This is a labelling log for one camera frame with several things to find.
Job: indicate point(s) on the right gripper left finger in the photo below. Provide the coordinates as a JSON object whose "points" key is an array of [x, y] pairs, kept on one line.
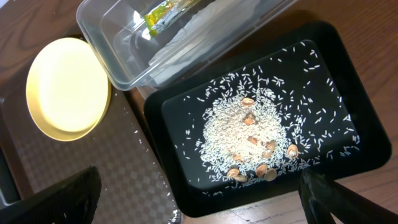
{"points": [[72, 200]]}

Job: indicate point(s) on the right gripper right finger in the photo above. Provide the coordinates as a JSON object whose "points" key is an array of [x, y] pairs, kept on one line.
{"points": [[323, 199]]}

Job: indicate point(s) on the rice and shell pile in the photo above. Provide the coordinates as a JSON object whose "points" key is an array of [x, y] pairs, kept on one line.
{"points": [[271, 118]]}

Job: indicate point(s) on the green orange snack wrapper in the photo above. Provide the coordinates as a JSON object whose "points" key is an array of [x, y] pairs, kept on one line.
{"points": [[166, 13]]}

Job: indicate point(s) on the dark brown serving tray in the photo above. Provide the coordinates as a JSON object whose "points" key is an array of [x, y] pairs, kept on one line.
{"points": [[133, 187]]}

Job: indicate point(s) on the black rectangular tray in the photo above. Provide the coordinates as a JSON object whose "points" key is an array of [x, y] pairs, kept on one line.
{"points": [[375, 150]]}

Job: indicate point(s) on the yellow plate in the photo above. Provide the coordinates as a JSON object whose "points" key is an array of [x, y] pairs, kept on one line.
{"points": [[67, 90]]}

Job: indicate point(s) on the clear plastic bin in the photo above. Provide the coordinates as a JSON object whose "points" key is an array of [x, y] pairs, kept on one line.
{"points": [[118, 34]]}

